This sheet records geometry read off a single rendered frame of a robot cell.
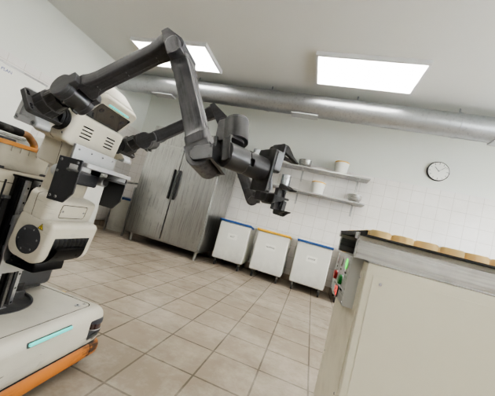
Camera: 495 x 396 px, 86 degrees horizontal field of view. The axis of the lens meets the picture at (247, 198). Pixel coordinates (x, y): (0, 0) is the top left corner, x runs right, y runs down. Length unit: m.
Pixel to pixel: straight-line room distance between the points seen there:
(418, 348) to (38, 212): 1.25
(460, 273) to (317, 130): 4.49
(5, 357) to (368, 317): 1.11
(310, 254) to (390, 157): 2.21
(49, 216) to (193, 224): 3.24
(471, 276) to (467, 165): 4.67
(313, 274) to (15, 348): 3.54
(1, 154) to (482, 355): 1.65
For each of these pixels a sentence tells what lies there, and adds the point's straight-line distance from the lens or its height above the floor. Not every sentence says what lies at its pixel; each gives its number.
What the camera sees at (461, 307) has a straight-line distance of 0.85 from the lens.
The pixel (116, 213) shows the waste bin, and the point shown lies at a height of 0.34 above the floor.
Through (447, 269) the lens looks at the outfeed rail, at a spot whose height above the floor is 0.87.
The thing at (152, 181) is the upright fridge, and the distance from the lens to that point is 4.75.
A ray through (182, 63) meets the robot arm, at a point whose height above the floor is 1.23.
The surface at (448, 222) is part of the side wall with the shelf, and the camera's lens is 5.23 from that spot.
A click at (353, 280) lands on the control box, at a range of 0.82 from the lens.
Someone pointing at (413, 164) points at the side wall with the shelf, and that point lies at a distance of 5.21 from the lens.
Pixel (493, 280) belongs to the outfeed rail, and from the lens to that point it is 0.89.
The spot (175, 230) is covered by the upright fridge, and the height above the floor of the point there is 0.39.
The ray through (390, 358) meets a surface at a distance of 0.83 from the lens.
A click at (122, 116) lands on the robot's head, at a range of 1.27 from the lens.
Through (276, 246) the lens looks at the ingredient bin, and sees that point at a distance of 4.17.
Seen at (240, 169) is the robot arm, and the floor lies 0.97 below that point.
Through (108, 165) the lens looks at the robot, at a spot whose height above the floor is 0.94.
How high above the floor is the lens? 0.87
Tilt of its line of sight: 4 degrees up
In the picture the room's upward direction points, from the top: 15 degrees clockwise
